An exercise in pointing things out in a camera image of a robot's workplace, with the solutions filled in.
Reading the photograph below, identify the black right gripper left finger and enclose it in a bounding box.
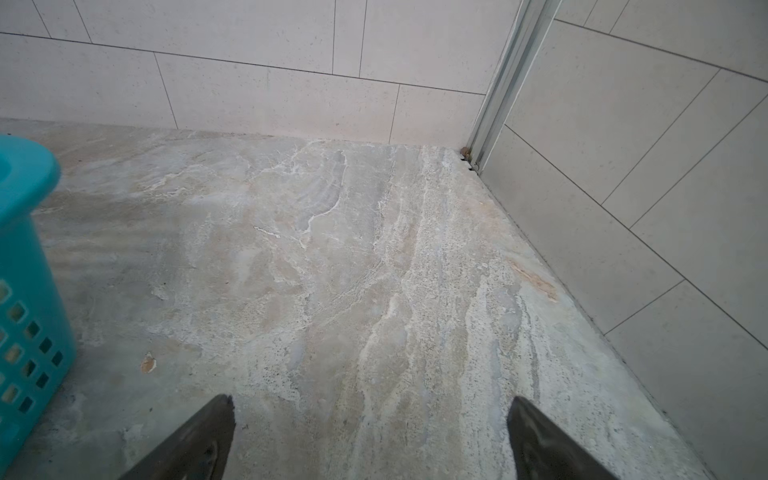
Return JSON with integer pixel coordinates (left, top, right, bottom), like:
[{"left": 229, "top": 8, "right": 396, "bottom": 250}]
[{"left": 120, "top": 394, "right": 236, "bottom": 479}]

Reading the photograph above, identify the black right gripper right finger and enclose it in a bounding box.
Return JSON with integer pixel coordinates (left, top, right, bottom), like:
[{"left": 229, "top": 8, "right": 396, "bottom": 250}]
[{"left": 506, "top": 396, "right": 617, "bottom": 480}]

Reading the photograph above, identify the teal plastic basket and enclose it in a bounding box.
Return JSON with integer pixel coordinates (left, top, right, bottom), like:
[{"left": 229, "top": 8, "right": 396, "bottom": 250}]
[{"left": 1, "top": 135, "right": 76, "bottom": 470}]

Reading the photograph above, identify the aluminium corner post right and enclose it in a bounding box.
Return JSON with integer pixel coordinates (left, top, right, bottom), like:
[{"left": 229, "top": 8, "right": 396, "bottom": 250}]
[{"left": 461, "top": 0, "right": 561, "bottom": 173}]

